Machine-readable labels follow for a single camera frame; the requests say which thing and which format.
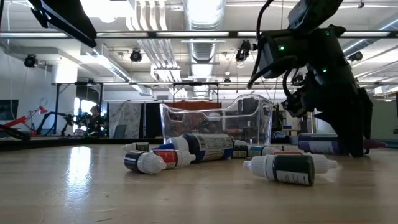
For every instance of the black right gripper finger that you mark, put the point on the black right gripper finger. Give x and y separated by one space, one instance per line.
368 124
351 124

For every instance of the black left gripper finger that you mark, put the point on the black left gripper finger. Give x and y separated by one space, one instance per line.
68 21

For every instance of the large purple dye bottle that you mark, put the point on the large purple dye bottle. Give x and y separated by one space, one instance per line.
317 146

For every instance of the clear plastic bin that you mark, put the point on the clear plastic bin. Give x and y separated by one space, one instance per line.
264 124

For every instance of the small teal dye bottle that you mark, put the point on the small teal dye bottle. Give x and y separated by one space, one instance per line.
256 151

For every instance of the large blue dye bottle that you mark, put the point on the large blue dye bottle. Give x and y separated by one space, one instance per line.
211 147

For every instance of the small black dye bottle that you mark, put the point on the small black dye bottle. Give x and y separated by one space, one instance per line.
141 147
240 152

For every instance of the small navy dye bottle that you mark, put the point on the small navy dye bottle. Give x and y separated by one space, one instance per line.
149 163

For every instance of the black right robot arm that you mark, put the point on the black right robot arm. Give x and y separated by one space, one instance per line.
317 46

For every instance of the black background robot arm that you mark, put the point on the black background robot arm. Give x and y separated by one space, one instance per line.
49 119

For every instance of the grey-green partition panel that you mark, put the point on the grey-green partition panel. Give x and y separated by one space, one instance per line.
385 119

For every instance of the black ceiling spotlight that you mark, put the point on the black ceiling spotlight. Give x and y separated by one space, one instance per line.
136 56
31 60
356 56

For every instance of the small dark green dye bottle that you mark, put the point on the small dark green dye bottle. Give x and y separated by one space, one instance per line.
292 169

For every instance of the black overhead beam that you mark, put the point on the black overhead beam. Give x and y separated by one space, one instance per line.
149 34

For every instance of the red articulated desk lamp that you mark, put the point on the red articulated desk lamp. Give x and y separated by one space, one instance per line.
42 109

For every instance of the person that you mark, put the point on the person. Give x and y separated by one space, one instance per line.
94 119

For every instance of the marbled partition panel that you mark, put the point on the marbled partition panel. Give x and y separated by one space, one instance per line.
124 119

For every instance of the grey chair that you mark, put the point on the grey chair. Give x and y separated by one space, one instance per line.
120 130

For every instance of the black partition panel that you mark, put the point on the black partition panel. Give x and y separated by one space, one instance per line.
153 118

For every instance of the small red dye bottle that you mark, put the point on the small red dye bottle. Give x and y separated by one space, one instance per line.
174 158

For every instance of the black background rig frame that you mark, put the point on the black background rig frame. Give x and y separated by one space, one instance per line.
57 105

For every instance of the black hanging camera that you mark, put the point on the black hanging camera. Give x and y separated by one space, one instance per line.
244 51

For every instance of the dark wall monitor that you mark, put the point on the dark wall monitor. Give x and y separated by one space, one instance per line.
7 109

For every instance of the black aluminium table frame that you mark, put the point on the black aluminium table frame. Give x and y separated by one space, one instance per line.
46 143

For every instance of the silver ventilation duct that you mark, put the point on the silver ventilation duct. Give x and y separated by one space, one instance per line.
203 18

